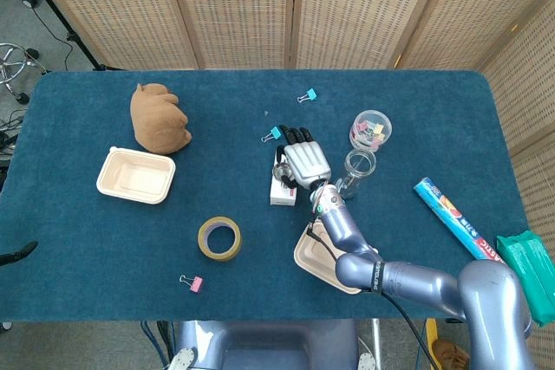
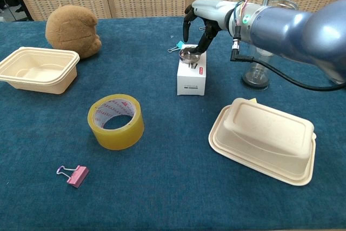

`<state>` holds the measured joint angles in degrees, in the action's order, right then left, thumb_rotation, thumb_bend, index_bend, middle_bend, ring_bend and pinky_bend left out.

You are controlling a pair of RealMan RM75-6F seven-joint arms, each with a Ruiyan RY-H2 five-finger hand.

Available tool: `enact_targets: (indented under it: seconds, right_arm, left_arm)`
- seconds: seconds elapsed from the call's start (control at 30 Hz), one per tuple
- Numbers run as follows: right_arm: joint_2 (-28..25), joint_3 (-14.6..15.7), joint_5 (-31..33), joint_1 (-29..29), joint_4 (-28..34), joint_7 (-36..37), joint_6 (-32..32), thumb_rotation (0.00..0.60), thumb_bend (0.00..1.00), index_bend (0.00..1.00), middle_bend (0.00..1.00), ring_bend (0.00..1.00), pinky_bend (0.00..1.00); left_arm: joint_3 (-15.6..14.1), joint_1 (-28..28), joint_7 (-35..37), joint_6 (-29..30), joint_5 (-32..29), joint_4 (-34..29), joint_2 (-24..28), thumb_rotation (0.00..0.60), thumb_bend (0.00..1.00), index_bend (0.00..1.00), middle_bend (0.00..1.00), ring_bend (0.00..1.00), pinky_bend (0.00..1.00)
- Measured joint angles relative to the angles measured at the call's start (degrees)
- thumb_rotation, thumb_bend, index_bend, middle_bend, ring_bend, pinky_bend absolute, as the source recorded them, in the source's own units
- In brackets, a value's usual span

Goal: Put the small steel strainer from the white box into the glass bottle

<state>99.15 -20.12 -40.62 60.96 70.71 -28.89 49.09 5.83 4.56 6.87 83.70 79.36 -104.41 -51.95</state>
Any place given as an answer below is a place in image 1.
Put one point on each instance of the silver-blue robot torso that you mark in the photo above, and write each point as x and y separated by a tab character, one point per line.
260	344

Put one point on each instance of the green wet wipes pack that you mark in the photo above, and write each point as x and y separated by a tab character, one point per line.
524	257

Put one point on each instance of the clear glass jar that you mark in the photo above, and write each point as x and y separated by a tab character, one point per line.
362	162

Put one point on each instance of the white cardboard box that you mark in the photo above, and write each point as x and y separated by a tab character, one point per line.
282	196

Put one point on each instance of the black caster wheel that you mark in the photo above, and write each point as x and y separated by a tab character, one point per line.
27	0

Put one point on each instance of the brown plush toy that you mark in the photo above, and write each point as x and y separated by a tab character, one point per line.
156	123

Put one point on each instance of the black stand leg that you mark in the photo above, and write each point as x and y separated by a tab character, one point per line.
56	14

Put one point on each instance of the pink binder clip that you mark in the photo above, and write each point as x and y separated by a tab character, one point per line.
197	284

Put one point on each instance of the brown shoe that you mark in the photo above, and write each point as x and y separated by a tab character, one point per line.
451	355

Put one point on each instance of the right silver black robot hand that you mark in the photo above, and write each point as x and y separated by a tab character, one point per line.
308	162

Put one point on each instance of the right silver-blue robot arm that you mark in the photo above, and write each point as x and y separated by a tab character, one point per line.
342	222

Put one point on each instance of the upturned beige food container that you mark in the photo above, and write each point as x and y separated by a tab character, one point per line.
310	253

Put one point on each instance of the chrome chair base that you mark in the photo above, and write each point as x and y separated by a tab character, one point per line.
15	66

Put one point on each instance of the clear jar of binder clips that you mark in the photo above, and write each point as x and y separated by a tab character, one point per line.
370	127

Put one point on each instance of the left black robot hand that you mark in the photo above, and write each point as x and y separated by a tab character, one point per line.
19	252

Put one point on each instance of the blue plastic wrap box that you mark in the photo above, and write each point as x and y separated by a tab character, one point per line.
455	214

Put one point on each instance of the blue binder clip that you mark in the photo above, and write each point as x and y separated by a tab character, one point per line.
310	93
275	131

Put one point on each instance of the yellow tape roll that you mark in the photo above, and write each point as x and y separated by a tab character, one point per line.
219	255

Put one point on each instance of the woven folding screen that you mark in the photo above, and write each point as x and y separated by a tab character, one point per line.
238	6

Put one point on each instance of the blue table cloth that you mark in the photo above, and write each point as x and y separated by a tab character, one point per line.
86	235

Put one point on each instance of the open beige food container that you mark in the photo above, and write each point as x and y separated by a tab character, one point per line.
134	177

